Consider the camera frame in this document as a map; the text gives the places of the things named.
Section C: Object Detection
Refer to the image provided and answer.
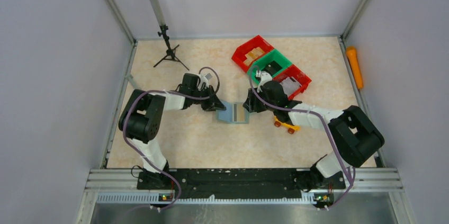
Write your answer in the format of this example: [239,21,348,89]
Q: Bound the orange patterned card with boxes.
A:
[234,103,246,123]

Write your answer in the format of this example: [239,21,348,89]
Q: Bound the green card holder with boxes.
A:
[215,101,249,124]

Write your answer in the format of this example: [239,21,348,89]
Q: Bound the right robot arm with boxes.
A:
[243,80,385,183]

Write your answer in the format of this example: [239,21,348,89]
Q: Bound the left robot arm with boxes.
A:
[118,73,226,177]

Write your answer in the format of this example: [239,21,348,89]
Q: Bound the clear plastic bags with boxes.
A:
[281,77,302,97]

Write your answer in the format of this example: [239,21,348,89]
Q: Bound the black item in green bin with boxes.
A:
[262,61,282,78]

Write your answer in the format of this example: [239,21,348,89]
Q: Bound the green bin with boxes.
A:
[247,49,293,83]

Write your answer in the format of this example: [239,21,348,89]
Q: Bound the near red bin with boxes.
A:
[274,65,312,100]

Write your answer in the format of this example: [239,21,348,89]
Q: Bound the red bin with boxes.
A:
[231,35,274,73]
[274,65,312,100]

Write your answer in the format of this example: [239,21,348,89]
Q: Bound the yellow toy car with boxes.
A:
[274,117,301,135]

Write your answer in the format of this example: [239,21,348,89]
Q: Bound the wooden blocks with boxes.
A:
[244,47,265,66]

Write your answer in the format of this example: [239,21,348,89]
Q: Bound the far red bin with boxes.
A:
[231,35,274,73]

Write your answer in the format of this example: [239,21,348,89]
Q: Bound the small grey tool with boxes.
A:
[125,74,141,89]

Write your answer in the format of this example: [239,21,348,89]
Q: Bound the orange flashlight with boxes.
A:
[346,46,364,89]

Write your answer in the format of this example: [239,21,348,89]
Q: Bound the black tripod with grey tube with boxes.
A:
[149,0,190,71]

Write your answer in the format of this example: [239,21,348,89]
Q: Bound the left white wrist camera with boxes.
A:
[198,73,213,89]

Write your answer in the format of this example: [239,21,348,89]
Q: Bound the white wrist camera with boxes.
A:
[255,70,273,93]
[198,73,213,89]

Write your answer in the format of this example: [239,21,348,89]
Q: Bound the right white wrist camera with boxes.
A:
[255,70,273,93]

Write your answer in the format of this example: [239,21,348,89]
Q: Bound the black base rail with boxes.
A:
[137,168,346,199]

